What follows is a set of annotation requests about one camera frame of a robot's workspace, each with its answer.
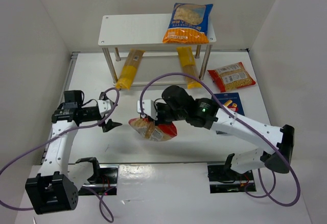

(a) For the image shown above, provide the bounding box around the red fusilli pasta bag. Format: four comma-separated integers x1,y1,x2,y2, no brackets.
128,117,177,142

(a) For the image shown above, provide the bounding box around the blue Barilla pasta box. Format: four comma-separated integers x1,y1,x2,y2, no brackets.
214,92,245,116

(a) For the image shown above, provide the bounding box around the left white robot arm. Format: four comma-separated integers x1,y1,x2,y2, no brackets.
25,99,120,215

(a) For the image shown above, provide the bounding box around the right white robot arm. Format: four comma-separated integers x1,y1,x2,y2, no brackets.
156,85,295,173

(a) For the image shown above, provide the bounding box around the blue orange pasta bag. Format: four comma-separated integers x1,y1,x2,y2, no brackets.
162,3,213,44

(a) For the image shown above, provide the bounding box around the white two-tier shelf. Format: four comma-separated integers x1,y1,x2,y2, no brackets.
97,14,217,91

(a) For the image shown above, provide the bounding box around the right yellow spaghetti pack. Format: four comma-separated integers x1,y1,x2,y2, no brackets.
177,47,202,89

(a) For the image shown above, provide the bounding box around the yellow spaghetti pack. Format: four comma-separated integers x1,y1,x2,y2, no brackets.
115,49,146,90
177,47,202,89

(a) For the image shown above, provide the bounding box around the left yellow spaghetti pack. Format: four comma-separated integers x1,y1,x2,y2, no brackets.
115,49,146,90

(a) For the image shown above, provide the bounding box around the red macaroni bag right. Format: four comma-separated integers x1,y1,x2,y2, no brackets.
207,62,256,93

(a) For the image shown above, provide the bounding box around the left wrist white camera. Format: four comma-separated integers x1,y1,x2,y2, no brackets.
97,94,114,117

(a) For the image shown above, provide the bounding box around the wrist white camera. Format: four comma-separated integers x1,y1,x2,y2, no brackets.
97,94,114,117
137,99,157,120

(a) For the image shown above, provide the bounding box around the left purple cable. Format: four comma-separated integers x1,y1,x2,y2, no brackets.
0,87,120,223

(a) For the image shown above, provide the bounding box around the purple cable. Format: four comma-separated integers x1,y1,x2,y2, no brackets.
0,87,120,223
139,72,301,207

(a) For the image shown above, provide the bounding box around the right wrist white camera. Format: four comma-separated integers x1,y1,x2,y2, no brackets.
137,99,157,120

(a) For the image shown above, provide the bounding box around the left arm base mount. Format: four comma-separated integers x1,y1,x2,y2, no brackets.
83,164,119,195

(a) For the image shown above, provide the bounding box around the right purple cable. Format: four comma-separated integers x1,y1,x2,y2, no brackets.
139,72,301,207

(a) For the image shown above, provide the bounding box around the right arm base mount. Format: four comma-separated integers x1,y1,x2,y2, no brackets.
207,164,256,194

